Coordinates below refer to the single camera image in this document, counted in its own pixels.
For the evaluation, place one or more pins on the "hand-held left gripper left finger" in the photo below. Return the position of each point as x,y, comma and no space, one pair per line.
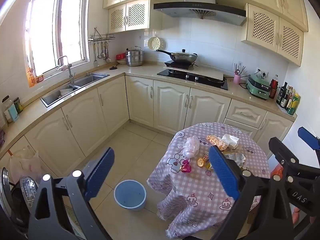
100,172

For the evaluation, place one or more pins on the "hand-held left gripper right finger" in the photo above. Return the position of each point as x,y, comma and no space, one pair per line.
222,172

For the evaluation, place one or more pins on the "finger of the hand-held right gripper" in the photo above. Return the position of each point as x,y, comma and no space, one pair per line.
295,163
308,138

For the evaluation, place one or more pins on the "translucent plastic bag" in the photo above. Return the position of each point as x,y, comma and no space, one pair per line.
190,147

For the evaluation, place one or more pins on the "blue plastic bucket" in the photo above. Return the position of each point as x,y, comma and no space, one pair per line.
130,203

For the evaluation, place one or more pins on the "person's right hand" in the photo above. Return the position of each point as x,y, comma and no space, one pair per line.
295,215

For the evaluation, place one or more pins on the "yellow candy wrapper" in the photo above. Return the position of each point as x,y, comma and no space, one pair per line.
209,166

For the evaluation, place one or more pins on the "orange plastic object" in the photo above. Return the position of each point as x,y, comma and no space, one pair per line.
275,170

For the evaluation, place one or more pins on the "silver foil wrapper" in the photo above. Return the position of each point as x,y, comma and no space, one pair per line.
237,158

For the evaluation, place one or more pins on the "gold foil wrapper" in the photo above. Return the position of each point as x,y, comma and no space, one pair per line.
200,162

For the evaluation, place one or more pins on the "gold orange snack wrapper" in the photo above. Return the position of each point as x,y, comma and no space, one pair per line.
216,141

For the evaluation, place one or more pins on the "magenta foil wrapper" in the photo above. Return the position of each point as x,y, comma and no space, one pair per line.
185,167

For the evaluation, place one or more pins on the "row of condiment bottles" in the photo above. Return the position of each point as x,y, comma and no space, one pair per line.
283,95

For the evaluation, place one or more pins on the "cream lower cabinets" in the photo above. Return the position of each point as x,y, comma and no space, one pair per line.
112,105

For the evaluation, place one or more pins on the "green electric cooker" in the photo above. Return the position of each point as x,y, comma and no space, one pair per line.
257,86

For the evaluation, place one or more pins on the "hanging white plastic bag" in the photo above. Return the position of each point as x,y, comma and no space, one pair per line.
22,165

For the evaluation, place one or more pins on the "black kitchen appliance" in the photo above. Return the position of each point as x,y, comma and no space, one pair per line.
15,200

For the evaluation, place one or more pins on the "pink utensil holder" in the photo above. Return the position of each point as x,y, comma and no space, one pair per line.
237,78

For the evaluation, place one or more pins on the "stainless steel sink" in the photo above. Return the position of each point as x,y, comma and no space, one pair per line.
82,80

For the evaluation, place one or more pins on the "metal faucet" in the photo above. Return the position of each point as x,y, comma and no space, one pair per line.
71,73

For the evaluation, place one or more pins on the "large lattice door cabinet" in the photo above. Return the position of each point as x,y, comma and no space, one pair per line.
272,32

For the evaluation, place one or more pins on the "white bowl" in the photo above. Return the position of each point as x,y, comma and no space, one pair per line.
121,61

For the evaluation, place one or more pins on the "orange package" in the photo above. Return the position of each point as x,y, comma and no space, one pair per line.
31,78

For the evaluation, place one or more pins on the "jar with black lid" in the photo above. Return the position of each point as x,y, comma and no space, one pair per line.
6,103

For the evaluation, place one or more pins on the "metal spatula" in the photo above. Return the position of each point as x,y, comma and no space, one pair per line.
95,56

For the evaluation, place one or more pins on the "metal ladle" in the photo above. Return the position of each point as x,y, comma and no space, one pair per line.
108,56

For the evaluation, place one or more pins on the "red container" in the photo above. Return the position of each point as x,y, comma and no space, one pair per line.
121,56

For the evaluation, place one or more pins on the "stainless steamer pot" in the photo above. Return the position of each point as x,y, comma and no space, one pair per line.
135,57

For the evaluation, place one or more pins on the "wok with lid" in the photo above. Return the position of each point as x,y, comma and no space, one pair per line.
182,57

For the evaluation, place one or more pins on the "metal hanging rack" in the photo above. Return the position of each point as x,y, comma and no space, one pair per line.
101,37

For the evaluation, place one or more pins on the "cream perforated plate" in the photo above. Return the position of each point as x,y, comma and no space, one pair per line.
155,43

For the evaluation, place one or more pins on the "kitchen window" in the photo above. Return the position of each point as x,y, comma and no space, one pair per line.
59,22

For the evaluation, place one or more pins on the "small lattice door cabinet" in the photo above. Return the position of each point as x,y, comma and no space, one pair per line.
130,16

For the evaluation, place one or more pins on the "range hood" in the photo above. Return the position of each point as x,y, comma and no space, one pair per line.
200,7

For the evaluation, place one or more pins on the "white wall socket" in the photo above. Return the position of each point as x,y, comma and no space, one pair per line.
263,73

